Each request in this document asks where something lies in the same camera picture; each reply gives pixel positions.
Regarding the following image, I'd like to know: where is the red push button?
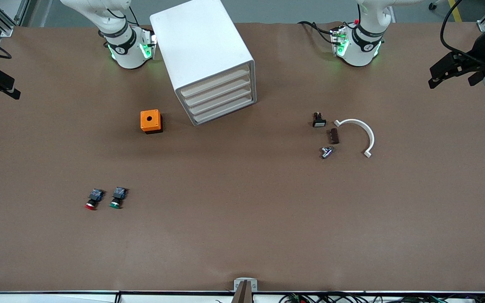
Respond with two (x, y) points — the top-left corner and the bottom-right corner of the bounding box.
(84, 189), (105, 211)

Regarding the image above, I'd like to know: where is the green push button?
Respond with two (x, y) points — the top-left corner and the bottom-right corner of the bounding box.
(109, 187), (128, 210)

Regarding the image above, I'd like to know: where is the orange box with hole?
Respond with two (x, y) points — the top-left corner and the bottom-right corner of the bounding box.
(140, 109), (163, 134)

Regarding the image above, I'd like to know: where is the white curved bracket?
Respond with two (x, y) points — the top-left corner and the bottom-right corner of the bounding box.
(334, 119), (375, 158)

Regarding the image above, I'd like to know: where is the black base cable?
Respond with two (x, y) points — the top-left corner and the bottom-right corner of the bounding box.
(297, 20), (336, 45)

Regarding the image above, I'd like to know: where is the grey metal bracket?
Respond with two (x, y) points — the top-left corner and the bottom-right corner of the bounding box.
(234, 278), (258, 292)

